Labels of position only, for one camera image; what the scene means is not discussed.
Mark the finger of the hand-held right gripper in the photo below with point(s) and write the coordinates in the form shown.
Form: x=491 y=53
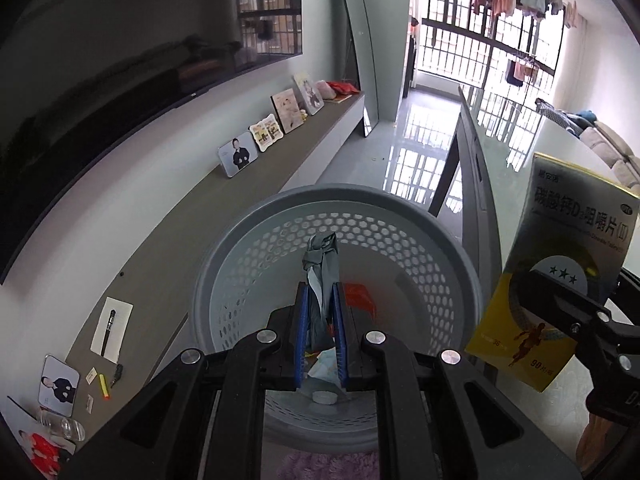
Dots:
x=555 y=305
x=631 y=297

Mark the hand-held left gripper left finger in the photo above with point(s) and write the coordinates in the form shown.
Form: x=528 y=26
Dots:
x=300 y=340

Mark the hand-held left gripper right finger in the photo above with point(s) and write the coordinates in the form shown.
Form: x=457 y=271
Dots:
x=341 y=340

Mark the white and blue pouch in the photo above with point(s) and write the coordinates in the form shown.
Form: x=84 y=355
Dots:
x=327 y=365

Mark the red plastic bag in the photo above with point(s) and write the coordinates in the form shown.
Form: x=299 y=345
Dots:
x=357 y=296

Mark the white round lid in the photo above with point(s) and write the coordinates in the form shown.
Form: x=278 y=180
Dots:
x=324 y=396

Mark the grey wrapper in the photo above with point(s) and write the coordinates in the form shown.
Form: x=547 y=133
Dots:
x=320 y=270

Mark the yellow medicine box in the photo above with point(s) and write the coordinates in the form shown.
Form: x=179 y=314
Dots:
x=565 y=220

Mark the grey perforated plastic basket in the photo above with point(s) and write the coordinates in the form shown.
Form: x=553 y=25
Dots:
x=250 y=260

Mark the person's right forearm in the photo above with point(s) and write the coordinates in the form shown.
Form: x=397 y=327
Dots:
x=595 y=440

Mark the purple fluffy rug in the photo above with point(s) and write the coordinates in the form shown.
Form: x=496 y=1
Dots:
x=325 y=467

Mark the grey sofa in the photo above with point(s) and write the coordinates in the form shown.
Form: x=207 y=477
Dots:
x=615 y=150

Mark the long low television cabinet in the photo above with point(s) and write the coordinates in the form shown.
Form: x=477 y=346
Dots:
x=280 y=170

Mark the pen on white paper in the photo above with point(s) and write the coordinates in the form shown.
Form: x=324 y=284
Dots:
x=122 y=325

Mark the black plug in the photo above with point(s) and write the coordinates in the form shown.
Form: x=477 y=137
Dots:
x=117 y=375

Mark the blue cloth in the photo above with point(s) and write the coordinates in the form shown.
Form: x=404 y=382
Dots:
x=586 y=117

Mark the checkered cloth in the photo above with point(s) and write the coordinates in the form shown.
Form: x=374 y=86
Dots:
x=555 y=114

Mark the black pen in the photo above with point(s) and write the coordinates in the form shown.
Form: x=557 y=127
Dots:
x=108 y=332

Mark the yellow orange highlighter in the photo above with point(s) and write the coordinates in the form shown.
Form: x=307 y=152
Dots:
x=104 y=387

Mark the clothes on drying rack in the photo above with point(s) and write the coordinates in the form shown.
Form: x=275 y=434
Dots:
x=520 y=72

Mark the clear plastic bottle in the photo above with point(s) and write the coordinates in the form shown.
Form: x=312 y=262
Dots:
x=65 y=426

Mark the pink plush item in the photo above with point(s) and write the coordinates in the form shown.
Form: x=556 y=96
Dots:
x=326 y=90

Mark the red cloth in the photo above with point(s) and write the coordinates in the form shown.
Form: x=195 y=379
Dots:
x=344 y=87

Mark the photo with red-clothed figure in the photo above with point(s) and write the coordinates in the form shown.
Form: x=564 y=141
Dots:
x=42 y=452

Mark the dark narrow cabinet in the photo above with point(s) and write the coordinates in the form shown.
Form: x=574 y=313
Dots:
x=410 y=60

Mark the black window grille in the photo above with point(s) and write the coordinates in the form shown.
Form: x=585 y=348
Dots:
x=450 y=35

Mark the tall standing mirror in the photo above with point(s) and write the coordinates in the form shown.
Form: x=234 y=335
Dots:
x=357 y=35

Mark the photo frame with dark-suited portrait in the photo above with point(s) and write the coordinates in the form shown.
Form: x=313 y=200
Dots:
x=239 y=156

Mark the scalloped white photo frame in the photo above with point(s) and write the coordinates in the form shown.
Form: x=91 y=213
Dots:
x=266 y=132

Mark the square photo frame with drawings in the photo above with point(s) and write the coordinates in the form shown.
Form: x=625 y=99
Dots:
x=287 y=110

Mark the rounded photo frame with portrait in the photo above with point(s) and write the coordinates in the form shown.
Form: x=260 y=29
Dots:
x=59 y=385

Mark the photo frame with child picture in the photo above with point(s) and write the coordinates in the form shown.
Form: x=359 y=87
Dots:
x=309 y=92

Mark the wall-mounted black television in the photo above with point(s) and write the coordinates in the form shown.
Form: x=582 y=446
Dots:
x=100 y=85

